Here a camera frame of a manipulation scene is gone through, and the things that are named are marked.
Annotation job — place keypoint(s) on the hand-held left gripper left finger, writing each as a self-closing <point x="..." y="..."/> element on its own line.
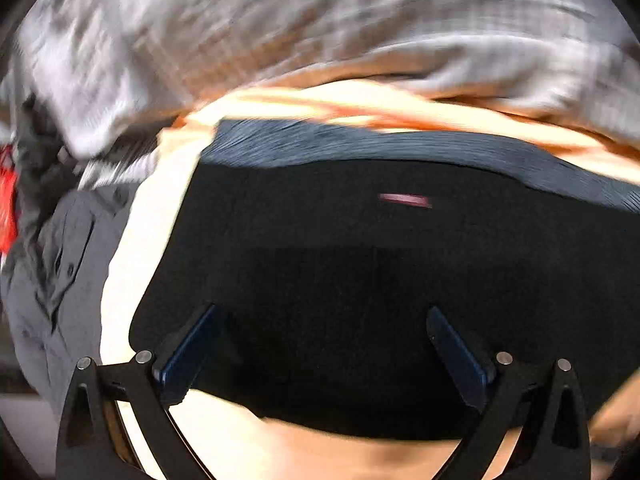
<point x="184" y="356"/>

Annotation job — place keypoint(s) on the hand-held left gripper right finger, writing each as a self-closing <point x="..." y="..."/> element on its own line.
<point x="461" y="360"/>

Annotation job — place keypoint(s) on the black pants with patterned waistband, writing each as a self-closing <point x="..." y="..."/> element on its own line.
<point x="350" y="285"/>

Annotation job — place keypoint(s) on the peach bed sheet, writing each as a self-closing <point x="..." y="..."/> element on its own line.
<point x="140" y="260"/>

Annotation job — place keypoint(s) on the grey jacket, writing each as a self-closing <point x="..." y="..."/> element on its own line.
<point x="65" y="285"/>

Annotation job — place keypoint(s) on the small red item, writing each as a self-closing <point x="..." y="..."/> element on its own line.
<point x="6" y="200"/>

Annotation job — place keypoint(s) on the grey striped blanket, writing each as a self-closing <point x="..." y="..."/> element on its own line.
<point x="300" y="25"/>

